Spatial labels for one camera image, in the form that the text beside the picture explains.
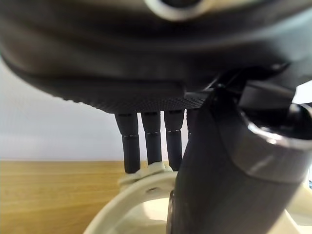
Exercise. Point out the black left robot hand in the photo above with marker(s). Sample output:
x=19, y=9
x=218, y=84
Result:
x=151, y=61

